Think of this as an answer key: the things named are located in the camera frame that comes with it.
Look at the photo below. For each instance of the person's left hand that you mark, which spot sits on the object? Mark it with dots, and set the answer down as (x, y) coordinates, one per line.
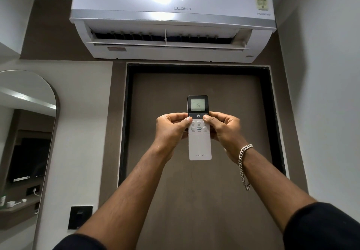
(168, 134)

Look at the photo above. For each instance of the person's right hand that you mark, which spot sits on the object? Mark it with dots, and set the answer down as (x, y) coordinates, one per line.
(227, 134)

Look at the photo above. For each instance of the person's right thumb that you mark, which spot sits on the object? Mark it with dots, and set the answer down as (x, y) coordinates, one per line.
(209, 121)

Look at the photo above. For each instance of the person's left thumb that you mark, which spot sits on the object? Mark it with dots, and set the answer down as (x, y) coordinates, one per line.
(184, 123)

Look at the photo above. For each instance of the white air conditioner remote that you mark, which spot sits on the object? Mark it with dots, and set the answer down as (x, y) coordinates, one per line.
(199, 146)

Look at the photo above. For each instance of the person's right forearm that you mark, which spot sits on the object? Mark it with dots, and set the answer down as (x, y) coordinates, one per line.
(270, 185)

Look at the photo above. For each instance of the person's left forearm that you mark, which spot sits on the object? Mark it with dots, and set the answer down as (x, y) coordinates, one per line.
(126, 196)

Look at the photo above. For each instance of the brown wooden door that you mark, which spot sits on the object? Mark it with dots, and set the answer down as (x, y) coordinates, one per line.
(202, 190)

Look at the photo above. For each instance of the person's dark right sleeve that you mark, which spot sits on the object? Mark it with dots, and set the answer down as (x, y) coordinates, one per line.
(323, 227)

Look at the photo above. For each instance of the person's dark sleeve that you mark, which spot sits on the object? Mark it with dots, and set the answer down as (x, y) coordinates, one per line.
(323, 227)
(81, 243)

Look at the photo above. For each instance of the person's dark left sleeve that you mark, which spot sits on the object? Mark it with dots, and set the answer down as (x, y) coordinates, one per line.
(81, 243)

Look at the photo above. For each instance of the black door frame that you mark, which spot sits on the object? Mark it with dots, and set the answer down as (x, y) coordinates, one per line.
(126, 117)

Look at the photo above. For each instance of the white wall air conditioner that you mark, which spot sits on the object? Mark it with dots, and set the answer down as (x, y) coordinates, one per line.
(174, 19)

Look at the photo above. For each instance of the black wall switch plate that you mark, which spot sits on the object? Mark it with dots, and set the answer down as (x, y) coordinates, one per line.
(80, 217)

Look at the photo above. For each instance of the arched wall mirror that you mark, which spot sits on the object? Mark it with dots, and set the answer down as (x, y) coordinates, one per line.
(22, 151)

